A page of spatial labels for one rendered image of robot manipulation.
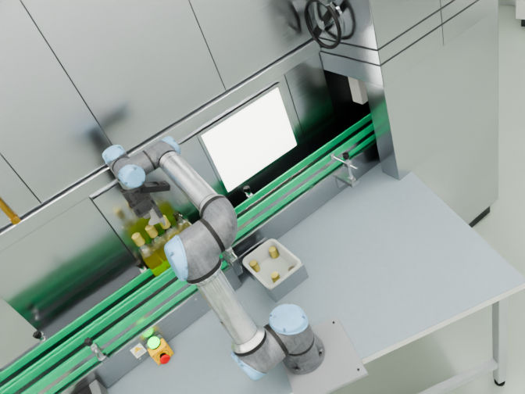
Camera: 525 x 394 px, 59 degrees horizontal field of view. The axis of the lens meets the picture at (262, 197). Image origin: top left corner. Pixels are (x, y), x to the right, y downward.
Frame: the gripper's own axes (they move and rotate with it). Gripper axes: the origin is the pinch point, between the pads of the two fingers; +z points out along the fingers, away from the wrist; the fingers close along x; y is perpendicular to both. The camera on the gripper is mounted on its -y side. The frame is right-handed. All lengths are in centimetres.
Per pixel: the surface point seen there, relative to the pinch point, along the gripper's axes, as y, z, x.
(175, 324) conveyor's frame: 19.1, 34.5, 15.1
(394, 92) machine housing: -103, -3, 23
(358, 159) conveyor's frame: -90, 30, 7
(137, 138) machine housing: -9.8, -26.7, -15.1
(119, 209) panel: 10.7, -6.8, -12.3
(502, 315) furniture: -78, 62, 88
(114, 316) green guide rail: 35.4, 20.5, 5.7
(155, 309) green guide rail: 21.8, 23.6, 12.9
